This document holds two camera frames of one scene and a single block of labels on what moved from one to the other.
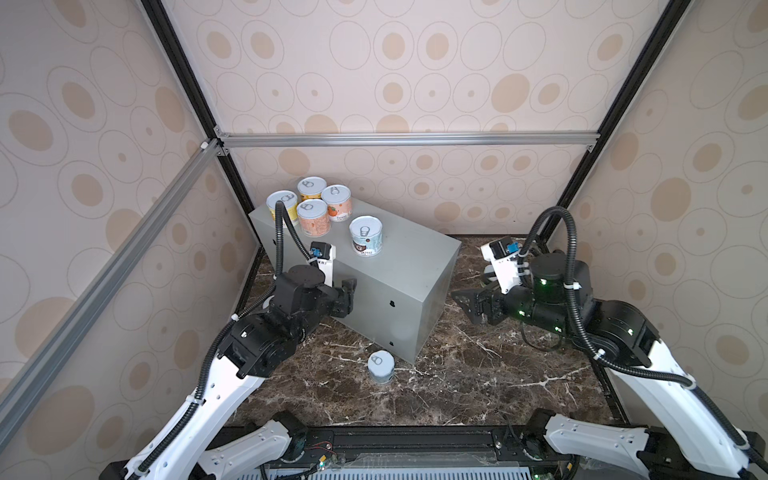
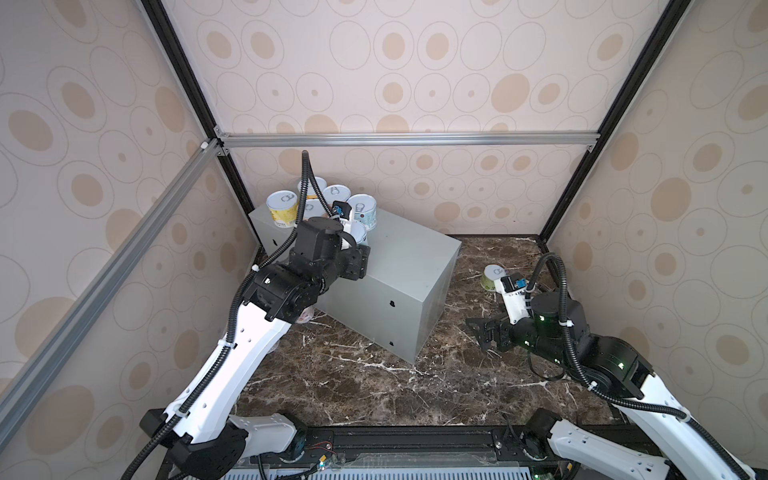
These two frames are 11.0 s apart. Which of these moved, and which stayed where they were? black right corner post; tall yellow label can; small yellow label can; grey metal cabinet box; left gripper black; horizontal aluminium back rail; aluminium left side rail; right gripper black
Moved: right gripper black; left gripper black
Stayed: horizontal aluminium back rail; tall yellow label can; black right corner post; small yellow label can; grey metal cabinet box; aluminium left side rail
